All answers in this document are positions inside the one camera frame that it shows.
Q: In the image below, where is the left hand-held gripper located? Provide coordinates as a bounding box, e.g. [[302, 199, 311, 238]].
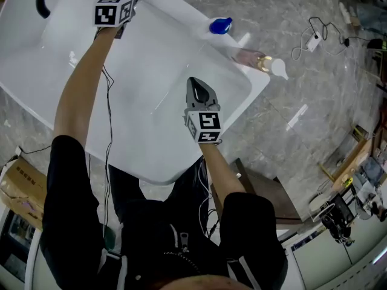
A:
[[92, 0, 146, 41]]

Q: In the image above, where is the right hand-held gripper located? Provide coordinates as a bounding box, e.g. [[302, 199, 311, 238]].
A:
[[183, 76, 224, 146]]

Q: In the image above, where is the person's left forearm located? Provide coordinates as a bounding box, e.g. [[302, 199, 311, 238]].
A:
[[53, 25, 120, 141]]

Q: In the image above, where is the person's right forearm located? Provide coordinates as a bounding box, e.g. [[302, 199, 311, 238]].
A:
[[199, 142, 247, 210]]

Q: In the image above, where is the white bathtub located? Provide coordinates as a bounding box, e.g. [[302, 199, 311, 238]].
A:
[[0, 0, 272, 187]]

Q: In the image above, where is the pink bottle with white pump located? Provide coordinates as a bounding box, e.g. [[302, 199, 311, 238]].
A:
[[231, 47, 290, 81]]

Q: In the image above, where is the white bottle with blue pump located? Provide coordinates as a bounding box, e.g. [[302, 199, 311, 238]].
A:
[[201, 16, 233, 41]]

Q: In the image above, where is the white power strip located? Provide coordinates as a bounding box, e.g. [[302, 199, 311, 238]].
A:
[[305, 31, 322, 53]]

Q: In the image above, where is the person's black jacket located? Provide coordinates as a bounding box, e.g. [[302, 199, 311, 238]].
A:
[[39, 135, 288, 290]]

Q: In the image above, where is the wooden side table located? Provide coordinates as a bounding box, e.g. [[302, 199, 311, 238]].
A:
[[319, 124, 375, 192]]

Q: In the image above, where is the person's chest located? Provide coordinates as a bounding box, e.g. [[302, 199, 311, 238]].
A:
[[158, 275, 253, 290]]

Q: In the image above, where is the cardboard box with purple tape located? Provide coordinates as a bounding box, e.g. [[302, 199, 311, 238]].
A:
[[0, 156, 48, 231]]

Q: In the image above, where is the white display cabinet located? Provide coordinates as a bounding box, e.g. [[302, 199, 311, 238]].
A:
[[0, 208, 36, 283]]

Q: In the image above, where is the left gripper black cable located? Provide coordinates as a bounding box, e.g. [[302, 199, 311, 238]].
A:
[[100, 66, 115, 232]]

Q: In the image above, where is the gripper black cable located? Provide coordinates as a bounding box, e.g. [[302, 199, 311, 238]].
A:
[[198, 158, 221, 239], [100, 66, 115, 232]]

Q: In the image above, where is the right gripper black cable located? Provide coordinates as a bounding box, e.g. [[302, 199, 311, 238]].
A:
[[198, 158, 221, 239]]

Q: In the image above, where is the black cable with adapter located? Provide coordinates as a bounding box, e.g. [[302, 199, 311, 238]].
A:
[[308, 16, 387, 48]]

